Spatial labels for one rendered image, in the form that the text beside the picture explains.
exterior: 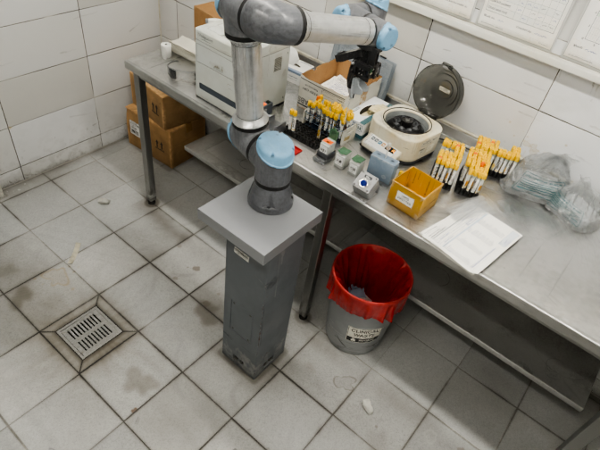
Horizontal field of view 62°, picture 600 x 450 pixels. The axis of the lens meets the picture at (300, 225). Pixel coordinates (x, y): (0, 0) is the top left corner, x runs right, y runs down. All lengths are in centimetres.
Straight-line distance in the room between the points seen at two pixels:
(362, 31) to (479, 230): 79
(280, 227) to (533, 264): 85
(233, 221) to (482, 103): 116
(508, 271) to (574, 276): 23
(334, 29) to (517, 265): 95
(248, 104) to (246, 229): 38
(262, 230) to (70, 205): 173
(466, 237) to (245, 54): 93
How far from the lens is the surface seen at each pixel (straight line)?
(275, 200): 157
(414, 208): 175
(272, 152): 148
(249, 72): 147
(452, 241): 173
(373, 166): 187
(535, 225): 199
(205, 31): 210
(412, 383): 242
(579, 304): 178
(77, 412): 229
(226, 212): 160
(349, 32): 146
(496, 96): 217
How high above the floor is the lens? 199
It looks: 43 degrees down
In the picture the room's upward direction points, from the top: 10 degrees clockwise
